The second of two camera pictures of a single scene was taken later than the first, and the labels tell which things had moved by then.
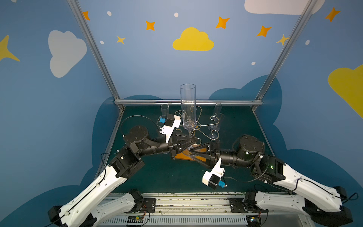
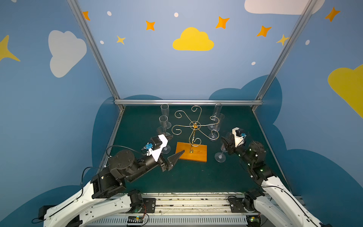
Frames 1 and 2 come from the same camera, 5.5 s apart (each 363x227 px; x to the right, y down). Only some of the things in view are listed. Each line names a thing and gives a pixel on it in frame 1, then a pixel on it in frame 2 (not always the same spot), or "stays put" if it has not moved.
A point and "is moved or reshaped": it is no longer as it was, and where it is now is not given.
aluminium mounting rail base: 205,209 stays put
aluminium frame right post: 309,8 stays put
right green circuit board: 254,221 stays put
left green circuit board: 135,219 stays put
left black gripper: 173,144 to 164,162
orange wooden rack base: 185,154 stays put
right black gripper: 213,153 to 227,145
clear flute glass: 188,96 is moved or reshaped
